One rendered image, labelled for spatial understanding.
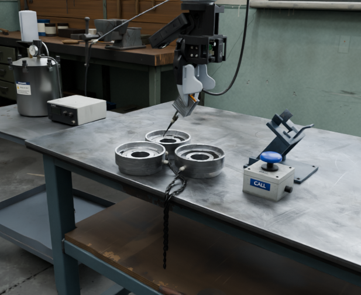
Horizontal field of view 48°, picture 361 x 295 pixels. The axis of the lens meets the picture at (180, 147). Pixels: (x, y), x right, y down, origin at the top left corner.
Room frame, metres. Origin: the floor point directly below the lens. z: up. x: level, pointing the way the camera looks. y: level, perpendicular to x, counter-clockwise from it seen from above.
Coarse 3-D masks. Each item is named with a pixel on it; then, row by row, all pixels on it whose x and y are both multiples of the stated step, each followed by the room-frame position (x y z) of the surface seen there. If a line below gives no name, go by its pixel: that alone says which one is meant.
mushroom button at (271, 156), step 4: (264, 152) 0.71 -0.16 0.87; (268, 152) 0.70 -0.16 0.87; (272, 152) 0.71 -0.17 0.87; (260, 156) 0.70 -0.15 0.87; (264, 156) 0.69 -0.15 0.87; (268, 156) 0.69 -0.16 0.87; (272, 156) 0.69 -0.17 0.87; (276, 156) 0.69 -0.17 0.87; (280, 156) 0.69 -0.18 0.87; (264, 160) 0.69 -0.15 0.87; (268, 160) 0.68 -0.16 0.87; (272, 160) 0.68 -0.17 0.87; (276, 160) 0.68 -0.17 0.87; (280, 160) 0.69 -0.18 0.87; (268, 164) 0.70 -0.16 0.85; (272, 164) 0.69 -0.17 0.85
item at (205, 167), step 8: (192, 144) 0.84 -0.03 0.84; (200, 144) 0.84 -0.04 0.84; (176, 152) 0.79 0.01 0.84; (200, 152) 0.82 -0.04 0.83; (216, 152) 0.82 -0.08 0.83; (224, 152) 0.79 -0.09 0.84; (176, 160) 0.77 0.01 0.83; (184, 160) 0.75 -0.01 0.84; (192, 160) 0.74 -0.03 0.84; (200, 160) 0.74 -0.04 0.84; (208, 160) 0.74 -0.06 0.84; (216, 160) 0.75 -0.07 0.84; (224, 160) 0.78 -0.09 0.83; (192, 168) 0.74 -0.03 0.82; (200, 168) 0.74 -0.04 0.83; (208, 168) 0.74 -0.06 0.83; (216, 168) 0.75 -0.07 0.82; (192, 176) 0.75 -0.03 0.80; (200, 176) 0.75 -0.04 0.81; (208, 176) 0.75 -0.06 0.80
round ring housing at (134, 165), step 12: (132, 144) 0.84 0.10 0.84; (144, 144) 0.85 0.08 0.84; (156, 144) 0.84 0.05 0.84; (120, 156) 0.76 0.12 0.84; (132, 156) 0.81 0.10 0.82; (144, 156) 0.82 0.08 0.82; (156, 156) 0.76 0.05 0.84; (120, 168) 0.78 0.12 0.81; (132, 168) 0.75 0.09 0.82; (144, 168) 0.75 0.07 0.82; (156, 168) 0.77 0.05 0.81
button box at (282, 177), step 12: (252, 168) 0.70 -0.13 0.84; (264, 168) 0.69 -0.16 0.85; (276, 168) 0.69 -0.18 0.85; (288, 168) 0.70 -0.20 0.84; (252, 180) 0.68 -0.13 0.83; (264, 180) 0.67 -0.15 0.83; (276, 180) 0.65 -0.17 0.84; (288, 180) 0.69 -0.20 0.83; (252, 192) 0.68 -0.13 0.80; (264, 192) 0.67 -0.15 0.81; (276, 192) 0.65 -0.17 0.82; (288, 192) 0.67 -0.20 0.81
